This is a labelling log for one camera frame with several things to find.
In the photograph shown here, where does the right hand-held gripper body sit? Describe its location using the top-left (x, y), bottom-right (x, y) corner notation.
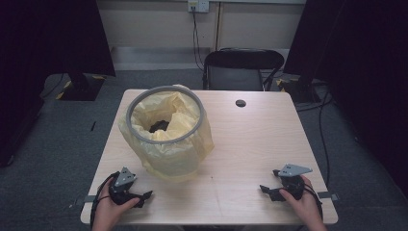
top-left (277, 164), bottom-right (313, 201)

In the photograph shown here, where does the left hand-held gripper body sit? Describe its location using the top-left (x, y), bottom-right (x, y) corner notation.
top-left (109, 167), bottom-right (142, 206)

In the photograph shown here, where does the yellow plastic trash bag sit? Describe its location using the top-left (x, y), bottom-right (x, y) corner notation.
top-left (117, 84), bottom-right (216, 183)

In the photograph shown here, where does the grey plastic bin ring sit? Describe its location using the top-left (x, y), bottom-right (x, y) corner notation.
top-left (126, 85), bottom-right (206, 145)

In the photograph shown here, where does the person's right hand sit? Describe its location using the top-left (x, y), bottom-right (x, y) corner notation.
top-left (278, 175), bottom-right (321, 225)

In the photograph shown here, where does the person's left hand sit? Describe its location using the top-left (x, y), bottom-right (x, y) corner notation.
top-left (94, 178), bottom-right (141, 225)

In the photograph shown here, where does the black stand base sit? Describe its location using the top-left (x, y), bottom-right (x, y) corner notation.
top-left (276, 76), bottom-right (321, 104)
top-left (56, 72), bottom-right (107, 102)

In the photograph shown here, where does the black folding chair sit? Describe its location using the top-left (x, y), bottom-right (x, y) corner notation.
top-left (202, 47), bottom-right (286, 91)

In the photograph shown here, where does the black curtain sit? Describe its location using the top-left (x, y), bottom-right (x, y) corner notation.
top-left (0, 0), bottom-right (116, 167)
top-left (283, 0), bottom-right (408, 195)

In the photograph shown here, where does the black floor cable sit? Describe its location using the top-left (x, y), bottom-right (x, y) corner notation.
top-left (295, 82), bottom-right (334, 188)

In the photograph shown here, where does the beige wall conduit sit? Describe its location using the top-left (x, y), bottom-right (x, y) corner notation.
top-left (214, 1), bottom-right (224, 51)

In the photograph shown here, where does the black wall socket cable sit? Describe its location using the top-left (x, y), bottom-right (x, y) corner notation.
top-left (191, 9), bottom-right (206, 72)

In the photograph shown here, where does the white wall socket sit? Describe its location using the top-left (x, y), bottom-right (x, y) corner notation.
top-left (187, 0), bottom-right (210, 13)

